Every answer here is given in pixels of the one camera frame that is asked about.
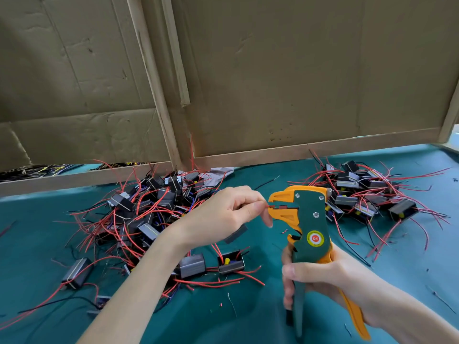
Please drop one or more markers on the person's right hand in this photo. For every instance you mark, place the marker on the person's right hand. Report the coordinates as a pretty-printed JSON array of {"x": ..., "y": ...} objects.
[{"x": 337, "y": 279}]

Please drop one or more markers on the person's left hand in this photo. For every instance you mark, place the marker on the person's left hand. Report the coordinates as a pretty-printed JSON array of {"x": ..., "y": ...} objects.
[{"x": 211, "y": 218}]

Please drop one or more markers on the person's left forearm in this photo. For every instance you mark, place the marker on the person's left forearm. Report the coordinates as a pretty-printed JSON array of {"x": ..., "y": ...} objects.
[{"x": 133, "y": 297}]

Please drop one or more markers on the person's right forearm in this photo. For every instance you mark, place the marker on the person's right forearm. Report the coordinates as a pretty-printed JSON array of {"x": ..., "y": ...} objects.
[{"x": 419, "y": 319}]

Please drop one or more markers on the thin wooden strip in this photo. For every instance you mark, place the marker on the thin wooden strip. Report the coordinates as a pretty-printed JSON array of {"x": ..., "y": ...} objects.
[{"x": 176, "y": 53}]

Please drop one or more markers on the flat grey board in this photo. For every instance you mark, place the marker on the flat grey board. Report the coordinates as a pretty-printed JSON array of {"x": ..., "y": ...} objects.
[{"x": 453, "y": 143}]

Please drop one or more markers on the smooth brown cardboard panel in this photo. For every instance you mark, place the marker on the smooth brown cardboard panel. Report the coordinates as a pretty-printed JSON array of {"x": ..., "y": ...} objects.
[{"x": 323, "y": 68}]

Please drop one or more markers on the creased brown cardboard panel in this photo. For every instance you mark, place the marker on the creased brown cardboard panel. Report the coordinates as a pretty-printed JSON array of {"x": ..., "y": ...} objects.
[{"x": 64, "y": 68}]

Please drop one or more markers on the long wooden bottom rail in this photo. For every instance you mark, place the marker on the long wooden bottom rail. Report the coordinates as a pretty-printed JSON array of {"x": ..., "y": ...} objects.
[{"x": 323, "y": 148}]

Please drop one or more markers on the short wooden bottom rail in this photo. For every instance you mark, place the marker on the short wooden bottom rail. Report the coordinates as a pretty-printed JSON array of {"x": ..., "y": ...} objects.
[{"x": 72, "y": 181}]

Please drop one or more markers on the wide wooden post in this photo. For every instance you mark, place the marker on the wide wooden post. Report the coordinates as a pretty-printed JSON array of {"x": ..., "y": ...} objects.
[{"x": 153, "y": 82}]

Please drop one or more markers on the wooden corner post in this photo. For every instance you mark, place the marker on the wooden corner post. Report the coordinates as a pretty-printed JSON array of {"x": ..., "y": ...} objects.
[{"x": 449, "y": 118}]

